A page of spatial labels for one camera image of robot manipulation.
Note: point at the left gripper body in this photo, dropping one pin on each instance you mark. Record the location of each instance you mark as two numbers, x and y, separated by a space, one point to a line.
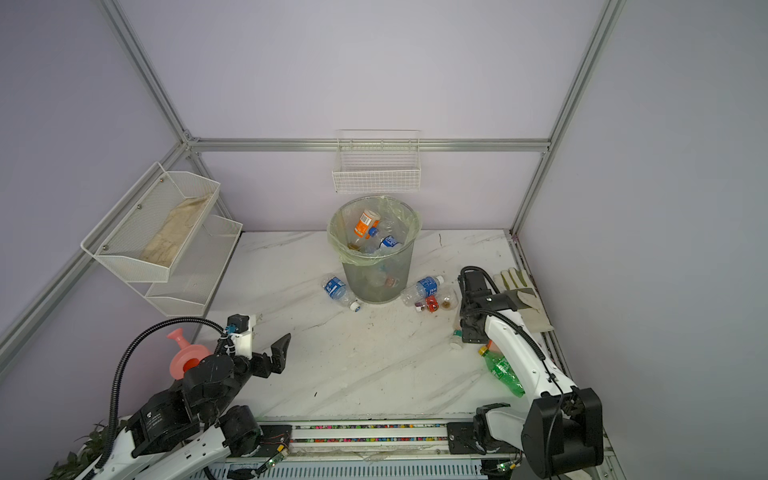
243 370

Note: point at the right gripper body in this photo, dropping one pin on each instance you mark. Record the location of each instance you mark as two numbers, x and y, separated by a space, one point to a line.
469 330

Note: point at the green soda bottle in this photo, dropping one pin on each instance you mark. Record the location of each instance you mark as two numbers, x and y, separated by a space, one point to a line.
501 369

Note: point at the orange label bottle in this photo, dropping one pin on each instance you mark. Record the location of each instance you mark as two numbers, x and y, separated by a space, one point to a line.
368 219

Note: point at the small blue label bottle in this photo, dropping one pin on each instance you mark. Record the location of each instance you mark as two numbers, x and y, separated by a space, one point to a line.
389 244

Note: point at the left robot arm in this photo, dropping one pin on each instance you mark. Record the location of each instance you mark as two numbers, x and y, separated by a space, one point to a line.
193 424

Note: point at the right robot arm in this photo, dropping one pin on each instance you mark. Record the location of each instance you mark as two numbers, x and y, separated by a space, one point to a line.
556 426

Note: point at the grey mesh waste bin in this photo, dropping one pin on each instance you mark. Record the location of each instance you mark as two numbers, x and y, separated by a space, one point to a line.
381 282

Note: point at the green plastic bin liner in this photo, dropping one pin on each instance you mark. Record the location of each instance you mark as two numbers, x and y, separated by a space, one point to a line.
397 219

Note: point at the pink watering can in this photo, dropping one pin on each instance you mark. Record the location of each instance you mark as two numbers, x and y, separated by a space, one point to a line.
189 355

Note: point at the grey white work glove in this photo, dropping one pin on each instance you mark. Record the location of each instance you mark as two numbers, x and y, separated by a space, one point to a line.
532 311

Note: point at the potted green plant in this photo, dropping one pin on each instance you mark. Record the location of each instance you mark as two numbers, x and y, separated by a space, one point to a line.
77 462

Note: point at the beige cloth in shelf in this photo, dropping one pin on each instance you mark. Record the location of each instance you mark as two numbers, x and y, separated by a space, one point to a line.
167 242

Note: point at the white mesh two-tier shelf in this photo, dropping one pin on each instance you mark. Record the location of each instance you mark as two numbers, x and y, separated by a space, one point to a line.
187 287

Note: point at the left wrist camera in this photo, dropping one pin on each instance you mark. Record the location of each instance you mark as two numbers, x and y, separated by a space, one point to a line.
239 331

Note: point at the white wire wall basket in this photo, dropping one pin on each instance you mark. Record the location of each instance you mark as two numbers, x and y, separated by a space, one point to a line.
370 161

